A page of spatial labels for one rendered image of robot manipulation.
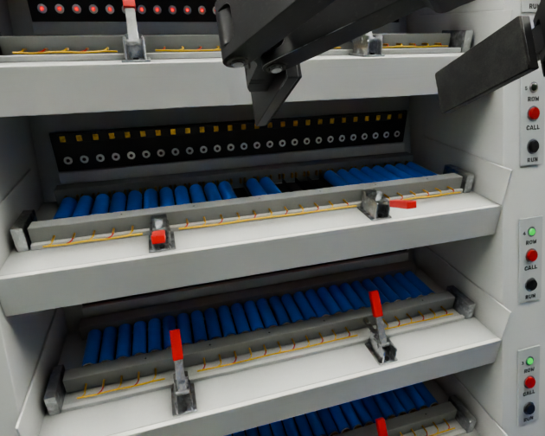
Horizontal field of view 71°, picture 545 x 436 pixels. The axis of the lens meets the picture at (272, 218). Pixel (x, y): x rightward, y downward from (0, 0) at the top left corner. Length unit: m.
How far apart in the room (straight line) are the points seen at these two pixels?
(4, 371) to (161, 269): 0.18
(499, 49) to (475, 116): 0.36
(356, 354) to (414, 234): 0.18
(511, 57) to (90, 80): 0.35
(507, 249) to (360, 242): 0.22
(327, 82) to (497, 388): 0.51
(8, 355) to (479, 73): 0.47
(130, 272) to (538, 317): 0.57
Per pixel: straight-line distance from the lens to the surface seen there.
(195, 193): 0.52
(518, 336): 0.68
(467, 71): 0.29
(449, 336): 0.63
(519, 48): 0.26
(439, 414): 0.75
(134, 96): 0.43
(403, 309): 0.62
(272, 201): 0.48
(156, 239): 0.36
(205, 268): 0.44
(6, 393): 0.49
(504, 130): 0.60
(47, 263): 0.46
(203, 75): 0.43
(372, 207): 0.49
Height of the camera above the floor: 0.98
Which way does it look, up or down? 9 degrees down
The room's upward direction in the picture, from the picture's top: 5 degrees counter-clockwise
